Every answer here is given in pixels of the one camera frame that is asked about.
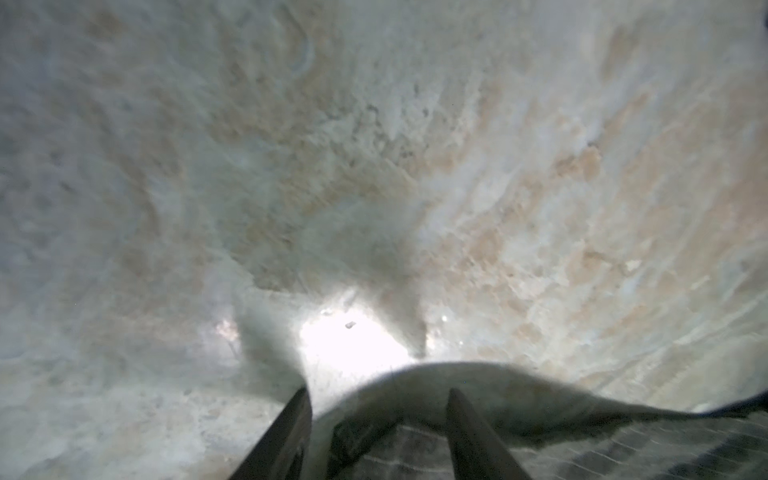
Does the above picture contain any dark grey pinstriped shirt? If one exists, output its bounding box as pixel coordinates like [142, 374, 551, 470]
[303, 362, 767, 479]

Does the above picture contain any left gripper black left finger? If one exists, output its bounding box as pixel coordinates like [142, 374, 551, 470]
[229, 387, 313, 480]

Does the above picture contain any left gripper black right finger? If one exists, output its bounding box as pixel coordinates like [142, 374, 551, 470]
[445, 388, 532, 480]

